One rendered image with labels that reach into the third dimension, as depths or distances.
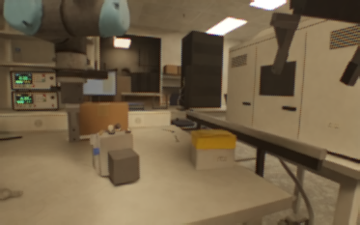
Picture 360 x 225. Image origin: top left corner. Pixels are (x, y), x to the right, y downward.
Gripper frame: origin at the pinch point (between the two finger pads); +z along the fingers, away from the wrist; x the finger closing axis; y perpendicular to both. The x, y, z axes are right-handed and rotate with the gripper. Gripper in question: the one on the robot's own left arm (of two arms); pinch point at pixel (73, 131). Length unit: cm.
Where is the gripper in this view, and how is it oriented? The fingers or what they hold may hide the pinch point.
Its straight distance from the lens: 56.0
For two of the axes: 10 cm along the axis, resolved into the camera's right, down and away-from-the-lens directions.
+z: -0.2, 9.9, 1.1
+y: -8.5, 0.4, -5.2
